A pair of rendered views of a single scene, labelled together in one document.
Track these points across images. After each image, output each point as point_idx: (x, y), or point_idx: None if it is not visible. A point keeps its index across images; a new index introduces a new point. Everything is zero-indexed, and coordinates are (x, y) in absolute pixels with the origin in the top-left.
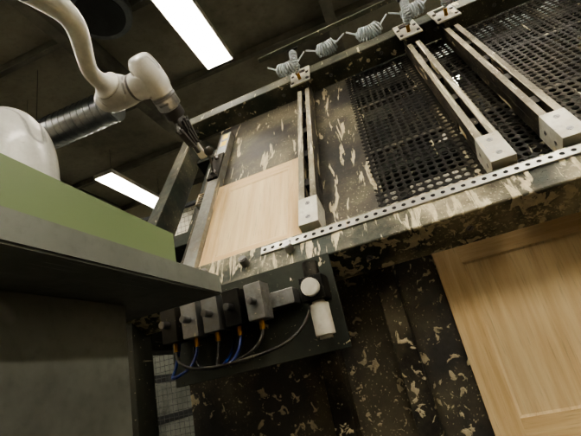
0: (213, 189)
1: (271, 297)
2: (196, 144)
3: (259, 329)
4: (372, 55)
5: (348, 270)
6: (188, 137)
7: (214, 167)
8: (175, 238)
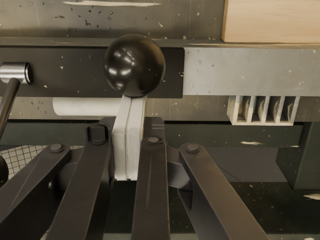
0: (264, 54)
1: None
2: (158, 139)
3: None
4: None
5: None
6: (253, 218)
7: (97, 74)
8: (311, 172)
